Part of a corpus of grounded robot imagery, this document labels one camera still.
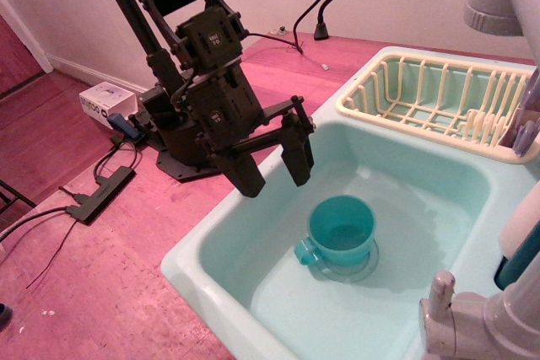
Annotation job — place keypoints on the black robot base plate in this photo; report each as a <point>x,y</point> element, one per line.
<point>173,134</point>

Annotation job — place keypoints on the cream dish drying rack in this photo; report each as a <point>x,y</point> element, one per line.
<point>462,103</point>

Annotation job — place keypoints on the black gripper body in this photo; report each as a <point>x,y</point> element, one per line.
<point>230,115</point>

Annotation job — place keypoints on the white cardboard box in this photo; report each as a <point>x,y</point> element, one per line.
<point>104,99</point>

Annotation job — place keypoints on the black power plug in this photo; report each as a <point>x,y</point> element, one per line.
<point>321,32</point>

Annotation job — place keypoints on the teal plastic cup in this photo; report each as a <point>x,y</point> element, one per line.
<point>341,231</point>

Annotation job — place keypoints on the black usb hub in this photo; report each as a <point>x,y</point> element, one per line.
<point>89,207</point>

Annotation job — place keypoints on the blue clamp handle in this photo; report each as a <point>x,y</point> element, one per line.
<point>120,124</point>

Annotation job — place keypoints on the light teal toy sink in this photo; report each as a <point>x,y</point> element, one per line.
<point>436,207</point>

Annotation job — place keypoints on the purple utensil in rack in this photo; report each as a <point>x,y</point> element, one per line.
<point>526,133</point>

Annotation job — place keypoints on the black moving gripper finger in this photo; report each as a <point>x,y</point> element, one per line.
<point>294,139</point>

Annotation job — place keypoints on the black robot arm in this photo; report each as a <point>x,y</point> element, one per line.
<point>185,41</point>

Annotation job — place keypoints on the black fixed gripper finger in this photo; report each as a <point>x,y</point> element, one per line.
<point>242,172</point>

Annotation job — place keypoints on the grey toy faucet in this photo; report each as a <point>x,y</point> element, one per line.
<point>505,325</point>

